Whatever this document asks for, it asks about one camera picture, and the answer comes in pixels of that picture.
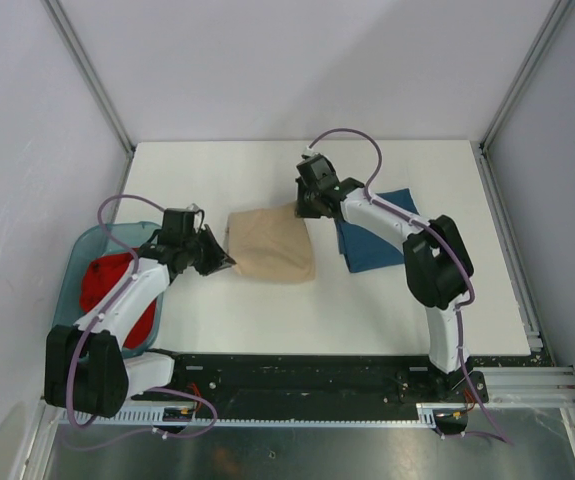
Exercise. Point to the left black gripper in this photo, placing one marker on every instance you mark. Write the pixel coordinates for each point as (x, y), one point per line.
(218, 259)

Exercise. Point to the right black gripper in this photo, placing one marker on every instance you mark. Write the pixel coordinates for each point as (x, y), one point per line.
(303, 209)

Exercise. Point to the beige t shirt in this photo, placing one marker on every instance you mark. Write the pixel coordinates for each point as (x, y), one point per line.
(271, 245)

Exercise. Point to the blue t shirt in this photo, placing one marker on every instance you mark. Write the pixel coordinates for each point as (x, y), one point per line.
(364, 251)

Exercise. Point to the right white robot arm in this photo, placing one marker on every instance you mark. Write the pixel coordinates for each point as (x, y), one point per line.
(437, 265)

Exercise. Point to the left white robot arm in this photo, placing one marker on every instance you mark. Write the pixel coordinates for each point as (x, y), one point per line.
(85, 369)

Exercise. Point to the teal plastic bin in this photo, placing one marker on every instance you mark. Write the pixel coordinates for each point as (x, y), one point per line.
(90, 247)

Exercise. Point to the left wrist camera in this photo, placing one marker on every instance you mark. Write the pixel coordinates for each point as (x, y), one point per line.
(179, 224)

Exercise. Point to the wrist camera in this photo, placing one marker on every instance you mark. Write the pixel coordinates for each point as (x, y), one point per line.
(179, 224)
(316, 171)

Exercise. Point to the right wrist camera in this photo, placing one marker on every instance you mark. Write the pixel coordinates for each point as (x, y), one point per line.
(316, 171)

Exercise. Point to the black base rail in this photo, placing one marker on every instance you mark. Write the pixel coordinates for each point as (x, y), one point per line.
(319, 385)

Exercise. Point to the white cable duct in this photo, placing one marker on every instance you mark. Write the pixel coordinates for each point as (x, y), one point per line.
(178, 414)

